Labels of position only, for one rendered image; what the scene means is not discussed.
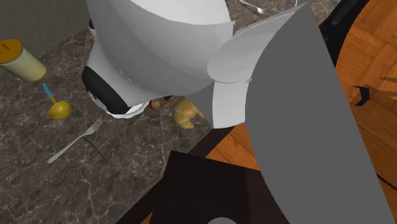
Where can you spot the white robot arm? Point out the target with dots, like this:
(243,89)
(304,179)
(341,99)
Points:
(173,46)

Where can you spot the golden croissant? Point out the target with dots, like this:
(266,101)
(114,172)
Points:
(185,114)

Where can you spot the dark robot stand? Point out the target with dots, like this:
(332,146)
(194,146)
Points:
(198,189)

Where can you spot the silver spoon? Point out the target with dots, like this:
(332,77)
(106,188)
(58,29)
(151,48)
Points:
(255,6)

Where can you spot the silver fork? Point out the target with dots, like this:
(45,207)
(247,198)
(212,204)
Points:
(73,142)

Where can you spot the pale cup with yellow lid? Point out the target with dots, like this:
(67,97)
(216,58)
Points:
(21,63)

